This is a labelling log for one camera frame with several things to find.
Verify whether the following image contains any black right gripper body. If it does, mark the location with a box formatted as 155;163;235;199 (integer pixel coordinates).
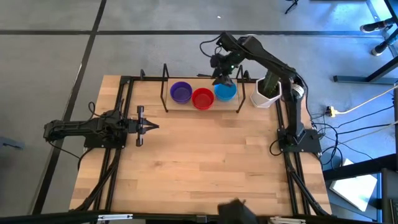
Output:
210;52;241;80

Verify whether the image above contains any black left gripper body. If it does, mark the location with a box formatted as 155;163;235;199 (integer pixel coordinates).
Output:
126;105;146;147

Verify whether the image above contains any blue plastic mini bowl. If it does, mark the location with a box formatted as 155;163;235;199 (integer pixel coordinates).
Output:
213;81;238;102

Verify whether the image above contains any red plastic mini bowl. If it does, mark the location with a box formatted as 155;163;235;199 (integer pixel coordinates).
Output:
191;87;215;111

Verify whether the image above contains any purple plastic mini bowl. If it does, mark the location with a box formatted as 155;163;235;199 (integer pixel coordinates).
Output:
169;81;193;105

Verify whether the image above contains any wooden shelf with black legs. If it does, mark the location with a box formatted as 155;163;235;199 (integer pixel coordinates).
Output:
160;63;251;114

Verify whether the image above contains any white hexagonal plant pot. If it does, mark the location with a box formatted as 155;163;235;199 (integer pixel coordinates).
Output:
250;77;283;109

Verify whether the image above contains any green cactus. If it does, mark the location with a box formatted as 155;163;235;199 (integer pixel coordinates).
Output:
263;70;282;97

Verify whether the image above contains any black stand foot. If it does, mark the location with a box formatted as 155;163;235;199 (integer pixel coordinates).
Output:
284;0;300;15

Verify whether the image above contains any black desk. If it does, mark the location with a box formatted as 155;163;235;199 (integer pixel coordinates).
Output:
322;154;398;224
333;0;398;85

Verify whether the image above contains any person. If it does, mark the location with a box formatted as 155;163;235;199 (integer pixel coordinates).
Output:
359;16;398;57

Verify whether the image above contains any white board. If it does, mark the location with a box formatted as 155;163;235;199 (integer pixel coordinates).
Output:
328;157;379;213

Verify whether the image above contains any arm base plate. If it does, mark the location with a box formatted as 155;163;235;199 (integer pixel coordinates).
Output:
277;128;322;153
83;124;128;149

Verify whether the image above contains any black metal rig frame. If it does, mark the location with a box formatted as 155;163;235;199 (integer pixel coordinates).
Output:
0;68;383;224

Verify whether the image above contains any silver metal bracket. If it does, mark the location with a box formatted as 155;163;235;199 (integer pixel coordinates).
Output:
97;213;134;222
269;217;307;224

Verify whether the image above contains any yellow cable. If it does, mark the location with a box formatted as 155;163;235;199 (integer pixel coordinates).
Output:
335;84;398;114

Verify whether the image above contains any black floor cable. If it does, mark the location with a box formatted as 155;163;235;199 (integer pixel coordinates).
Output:
323;123;397;136
310;105;396;129

